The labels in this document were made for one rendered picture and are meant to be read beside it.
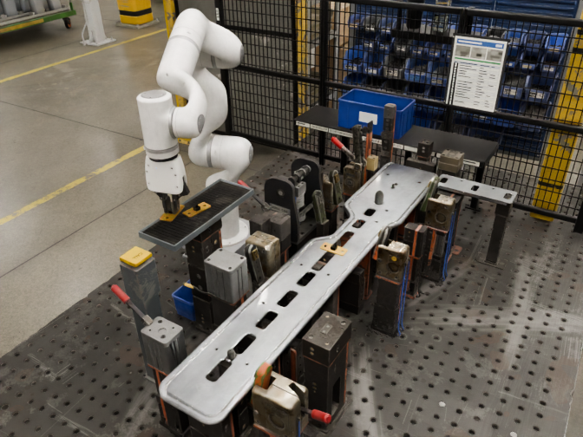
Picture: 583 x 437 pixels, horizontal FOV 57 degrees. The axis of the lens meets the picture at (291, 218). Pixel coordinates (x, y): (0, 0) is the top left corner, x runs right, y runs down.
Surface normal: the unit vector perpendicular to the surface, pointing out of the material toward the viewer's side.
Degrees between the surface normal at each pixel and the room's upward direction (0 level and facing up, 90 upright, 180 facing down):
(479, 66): 90
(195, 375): 0
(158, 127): 89
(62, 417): 0
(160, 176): 90
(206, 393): 0
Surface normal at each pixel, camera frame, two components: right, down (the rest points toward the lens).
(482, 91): -0.54, 0.46
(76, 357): -0.01, -0.84
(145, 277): 0.84, 0.28
